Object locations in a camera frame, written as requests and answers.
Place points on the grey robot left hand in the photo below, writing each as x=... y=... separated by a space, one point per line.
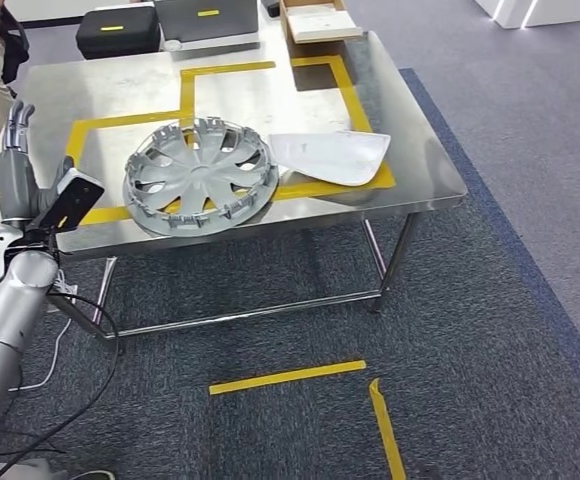
x=15 y=185

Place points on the black carrying case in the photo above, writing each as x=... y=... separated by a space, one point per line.
x=117 y=33

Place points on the brown cardboard tray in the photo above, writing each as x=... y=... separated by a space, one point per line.
x=284 y=20

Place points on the white lit display plinth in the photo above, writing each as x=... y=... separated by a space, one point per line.
x=540 y=12

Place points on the white power strip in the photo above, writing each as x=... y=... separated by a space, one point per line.
x=65 y=285

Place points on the silver wheel hubcap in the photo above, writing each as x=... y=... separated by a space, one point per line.
x=200 y=175

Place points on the yellow workbench tape outline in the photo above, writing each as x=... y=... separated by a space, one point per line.
x=350 y=99

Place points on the dark grey box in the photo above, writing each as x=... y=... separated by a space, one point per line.
x=205 y=23

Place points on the yellow floor tape strip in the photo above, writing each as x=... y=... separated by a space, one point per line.
x=285 y=378
x=387 y=430

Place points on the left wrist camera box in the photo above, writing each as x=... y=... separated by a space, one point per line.
x=73 y=199

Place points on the white plastic car part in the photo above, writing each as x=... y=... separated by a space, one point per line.
x=335 y=158

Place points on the stainless steel workbench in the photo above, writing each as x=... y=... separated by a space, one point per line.
x=410 y=152

